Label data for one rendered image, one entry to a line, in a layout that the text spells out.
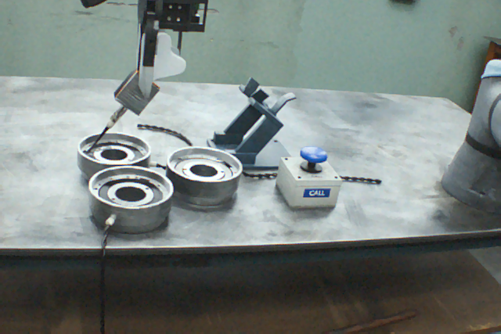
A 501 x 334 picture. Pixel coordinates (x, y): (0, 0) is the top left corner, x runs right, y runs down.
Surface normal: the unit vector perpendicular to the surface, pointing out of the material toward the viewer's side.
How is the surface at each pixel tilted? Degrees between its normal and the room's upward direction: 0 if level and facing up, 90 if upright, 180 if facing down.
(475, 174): 72
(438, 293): 0
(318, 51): 90
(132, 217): 90
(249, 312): 0
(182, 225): 0
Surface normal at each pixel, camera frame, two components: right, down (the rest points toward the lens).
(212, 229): 0.14, -0.90
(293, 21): 0.26, 0.43
